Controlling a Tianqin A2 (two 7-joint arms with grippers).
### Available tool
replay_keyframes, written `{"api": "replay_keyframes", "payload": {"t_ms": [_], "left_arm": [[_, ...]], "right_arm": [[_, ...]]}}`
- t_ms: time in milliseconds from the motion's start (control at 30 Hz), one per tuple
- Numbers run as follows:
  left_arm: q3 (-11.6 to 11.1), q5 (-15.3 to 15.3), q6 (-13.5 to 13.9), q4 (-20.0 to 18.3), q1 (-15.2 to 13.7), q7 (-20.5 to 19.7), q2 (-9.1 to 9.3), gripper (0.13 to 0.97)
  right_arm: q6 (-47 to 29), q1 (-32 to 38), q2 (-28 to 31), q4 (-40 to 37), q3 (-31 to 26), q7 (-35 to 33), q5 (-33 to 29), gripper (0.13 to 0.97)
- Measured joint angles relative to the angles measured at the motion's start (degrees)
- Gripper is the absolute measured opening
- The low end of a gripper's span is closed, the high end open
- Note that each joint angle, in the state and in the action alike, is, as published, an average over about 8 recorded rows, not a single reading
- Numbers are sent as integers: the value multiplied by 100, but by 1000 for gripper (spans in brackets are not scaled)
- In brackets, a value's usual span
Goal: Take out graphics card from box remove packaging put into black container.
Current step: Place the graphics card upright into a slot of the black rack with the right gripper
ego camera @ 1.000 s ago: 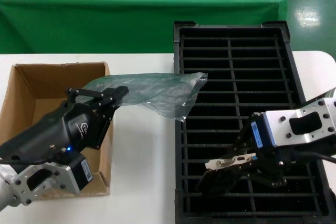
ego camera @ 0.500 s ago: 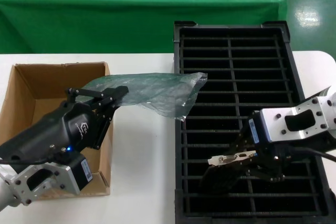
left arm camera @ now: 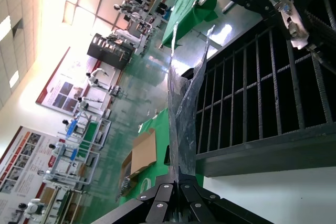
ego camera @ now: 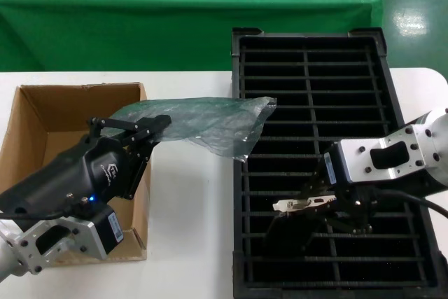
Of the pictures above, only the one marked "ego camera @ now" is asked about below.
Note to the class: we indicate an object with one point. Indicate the black slotted container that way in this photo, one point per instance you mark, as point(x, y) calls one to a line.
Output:
point(315, 78)

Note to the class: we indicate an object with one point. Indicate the open brown cardboard box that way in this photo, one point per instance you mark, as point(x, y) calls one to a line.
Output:
point(52, 110)

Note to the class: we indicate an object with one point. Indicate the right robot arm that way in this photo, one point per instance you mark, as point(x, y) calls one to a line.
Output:
point(420, 145)

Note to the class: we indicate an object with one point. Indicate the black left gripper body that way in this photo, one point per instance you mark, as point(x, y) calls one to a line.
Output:
point(80, 176)

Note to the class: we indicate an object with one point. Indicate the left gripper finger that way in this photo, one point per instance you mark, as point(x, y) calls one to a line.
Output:
point(154, 122)
point(141, 152)

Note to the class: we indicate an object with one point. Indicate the translucent anti-static bag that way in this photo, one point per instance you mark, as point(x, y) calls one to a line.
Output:
point(210, 120)

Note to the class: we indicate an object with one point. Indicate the graphics card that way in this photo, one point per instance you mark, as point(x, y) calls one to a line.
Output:
point(297, 203)

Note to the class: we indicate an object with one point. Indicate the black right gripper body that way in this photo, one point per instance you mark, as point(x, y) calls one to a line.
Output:
point(357, 204)

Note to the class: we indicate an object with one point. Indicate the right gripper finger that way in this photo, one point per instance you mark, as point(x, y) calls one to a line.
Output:
point(329, 216)
point(320, 183)

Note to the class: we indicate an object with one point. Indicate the green cloth covered table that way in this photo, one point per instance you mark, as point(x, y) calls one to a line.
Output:
point(140, 15)

